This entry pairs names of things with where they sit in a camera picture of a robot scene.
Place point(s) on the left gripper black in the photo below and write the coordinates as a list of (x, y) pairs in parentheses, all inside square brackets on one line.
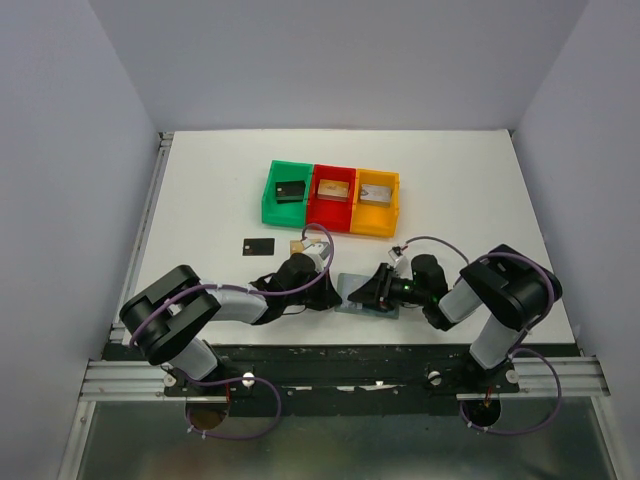
[(330, 295)]

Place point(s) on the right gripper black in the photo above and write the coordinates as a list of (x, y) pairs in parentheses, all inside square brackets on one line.
[(377, 291)]

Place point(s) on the sage green card holder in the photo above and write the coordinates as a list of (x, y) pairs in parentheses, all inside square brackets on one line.
[(347, 284)]

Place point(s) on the tan credit card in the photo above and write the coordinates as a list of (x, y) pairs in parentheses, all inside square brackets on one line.
[(296, 246)]

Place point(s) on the black credit card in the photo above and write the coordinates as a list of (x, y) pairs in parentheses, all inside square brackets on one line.
[(258, 247)]

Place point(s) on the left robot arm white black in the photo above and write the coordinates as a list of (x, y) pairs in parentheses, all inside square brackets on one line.
[(165, 319)]

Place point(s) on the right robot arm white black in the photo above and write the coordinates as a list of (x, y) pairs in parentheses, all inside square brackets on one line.
[(518, 293)]

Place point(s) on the silver card stack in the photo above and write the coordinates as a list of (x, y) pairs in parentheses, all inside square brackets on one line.
[(378, 195)]

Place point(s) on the tan card stack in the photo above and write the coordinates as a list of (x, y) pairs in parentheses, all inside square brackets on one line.
[(333, 190)]

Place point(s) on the black card stack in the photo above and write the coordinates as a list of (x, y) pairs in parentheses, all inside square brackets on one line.
[(290, 191)]

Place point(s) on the yellow plastic bin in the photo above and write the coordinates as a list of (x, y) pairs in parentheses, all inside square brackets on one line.
[(375, 207)]

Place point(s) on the red plastic bin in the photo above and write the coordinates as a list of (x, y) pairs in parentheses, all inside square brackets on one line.
[(335, 216)]

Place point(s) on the green plastic bin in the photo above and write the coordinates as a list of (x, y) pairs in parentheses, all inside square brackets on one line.
[(287, 214)]

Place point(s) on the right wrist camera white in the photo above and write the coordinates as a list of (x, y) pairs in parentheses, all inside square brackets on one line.
[(399, 261)]

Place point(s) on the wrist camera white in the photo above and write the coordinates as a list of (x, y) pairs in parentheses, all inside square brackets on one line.
[(399, 261), (318, 251)]

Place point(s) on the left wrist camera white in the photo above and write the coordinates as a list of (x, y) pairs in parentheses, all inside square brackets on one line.
[(318, 251)]

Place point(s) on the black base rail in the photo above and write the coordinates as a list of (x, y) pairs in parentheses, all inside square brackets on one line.
[(342, 380)]

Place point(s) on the aluminium frame rail left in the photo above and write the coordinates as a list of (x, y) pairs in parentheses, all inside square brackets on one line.
[(117, 329)]

